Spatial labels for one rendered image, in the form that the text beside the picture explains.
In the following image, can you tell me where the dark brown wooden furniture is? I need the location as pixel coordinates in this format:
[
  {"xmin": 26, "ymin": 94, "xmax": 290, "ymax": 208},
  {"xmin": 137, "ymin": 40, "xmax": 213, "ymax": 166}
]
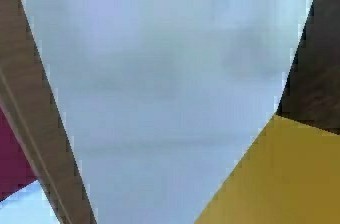
[{"xmin": 276, "ymin": 0, "xmax": 340, "ymax": 136}]

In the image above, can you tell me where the light brown wooden furniture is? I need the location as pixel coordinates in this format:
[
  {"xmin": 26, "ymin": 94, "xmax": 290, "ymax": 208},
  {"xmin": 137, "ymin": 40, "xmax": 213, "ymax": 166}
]
[{"xmin": 0, "ymin": 0, "xmax": 98, "ymax": 224}]

